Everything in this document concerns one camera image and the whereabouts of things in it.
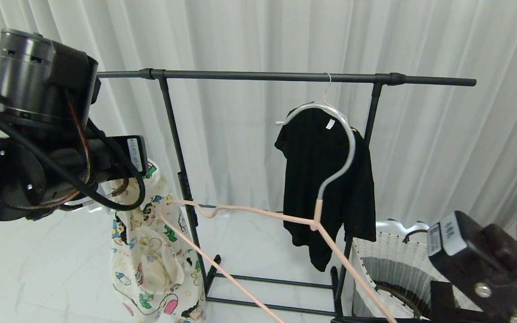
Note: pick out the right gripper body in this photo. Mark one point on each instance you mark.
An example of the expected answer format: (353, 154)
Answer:
(458, 278)

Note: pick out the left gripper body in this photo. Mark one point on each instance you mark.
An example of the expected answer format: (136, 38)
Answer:
(119, 154)

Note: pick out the cream printed garment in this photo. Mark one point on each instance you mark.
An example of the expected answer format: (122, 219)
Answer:
(151, 269)

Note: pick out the pink clothes hanger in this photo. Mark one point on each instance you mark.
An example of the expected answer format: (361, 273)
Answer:
(319, 211)
(329, 80)

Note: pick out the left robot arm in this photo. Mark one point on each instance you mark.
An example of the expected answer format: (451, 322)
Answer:
(29, 76)

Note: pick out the white laundry basket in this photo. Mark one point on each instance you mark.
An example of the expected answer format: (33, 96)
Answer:
(388, 255)

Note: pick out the black clothes rack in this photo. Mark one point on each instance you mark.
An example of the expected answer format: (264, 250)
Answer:
(263, 76)

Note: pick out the white curtain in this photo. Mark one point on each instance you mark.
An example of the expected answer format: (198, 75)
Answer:
(442, 157)

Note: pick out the black T-shirt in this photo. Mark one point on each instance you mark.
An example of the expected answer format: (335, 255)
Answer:
(312, 179)

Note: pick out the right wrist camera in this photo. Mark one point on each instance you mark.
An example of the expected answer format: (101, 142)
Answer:
(505, 251)

